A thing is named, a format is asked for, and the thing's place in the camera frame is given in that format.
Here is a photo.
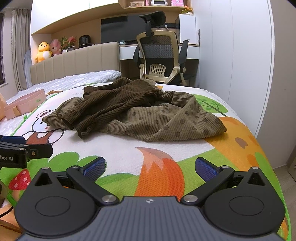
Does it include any pink plush toy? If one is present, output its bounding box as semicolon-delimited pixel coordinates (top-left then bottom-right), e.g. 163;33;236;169
50;39;62;56

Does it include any cartoon animal printed mat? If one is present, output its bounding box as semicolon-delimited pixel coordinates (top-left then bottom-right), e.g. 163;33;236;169
0;83;290;241

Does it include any beige plastic chair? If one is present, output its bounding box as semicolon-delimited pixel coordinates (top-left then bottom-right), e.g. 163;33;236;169
143;64;171;84

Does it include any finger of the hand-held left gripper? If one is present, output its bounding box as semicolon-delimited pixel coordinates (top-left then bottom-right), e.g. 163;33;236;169
0;136;26;145
0;143;53;160

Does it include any yellow plush duck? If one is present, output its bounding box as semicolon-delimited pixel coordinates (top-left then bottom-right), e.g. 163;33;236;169
35;41;53;63

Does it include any beige and black office chair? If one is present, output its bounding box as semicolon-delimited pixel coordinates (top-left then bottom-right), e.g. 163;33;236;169
133;11;200;87

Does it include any grey curtain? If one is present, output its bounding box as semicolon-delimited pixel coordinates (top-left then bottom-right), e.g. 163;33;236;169
11;8;31;88

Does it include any white computer case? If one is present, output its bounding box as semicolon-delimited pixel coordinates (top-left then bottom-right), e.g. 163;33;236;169
179;14;200;45

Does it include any pink gift box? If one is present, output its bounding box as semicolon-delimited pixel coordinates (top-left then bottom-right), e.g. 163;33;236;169
3;90;47;120

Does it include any beige padded headboard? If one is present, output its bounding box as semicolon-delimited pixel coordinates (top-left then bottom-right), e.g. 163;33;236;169
30;41;121;87

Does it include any black monitor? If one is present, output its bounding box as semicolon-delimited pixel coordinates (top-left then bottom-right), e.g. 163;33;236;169
101;14;151;44

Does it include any brown paper bag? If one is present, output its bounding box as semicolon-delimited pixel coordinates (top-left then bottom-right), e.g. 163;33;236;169
0;93;7;121

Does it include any white wardrobe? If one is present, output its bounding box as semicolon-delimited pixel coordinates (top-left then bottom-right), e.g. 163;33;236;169
193;0;296;169

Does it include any wooden wall shelf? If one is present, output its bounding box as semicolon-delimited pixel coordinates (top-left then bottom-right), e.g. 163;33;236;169
118;0;193;10

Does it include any brown dotted corduroy garment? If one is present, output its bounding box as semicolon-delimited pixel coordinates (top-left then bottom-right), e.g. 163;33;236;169
42;77;227;142

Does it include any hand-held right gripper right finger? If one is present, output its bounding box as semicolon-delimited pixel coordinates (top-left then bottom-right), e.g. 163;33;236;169
181;157;266;205

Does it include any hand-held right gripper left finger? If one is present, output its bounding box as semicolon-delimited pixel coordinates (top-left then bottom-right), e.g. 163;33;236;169
35;157;119;206

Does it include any potted plant with pink leaves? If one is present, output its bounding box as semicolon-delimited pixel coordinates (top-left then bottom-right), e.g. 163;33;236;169
60;35;77;52

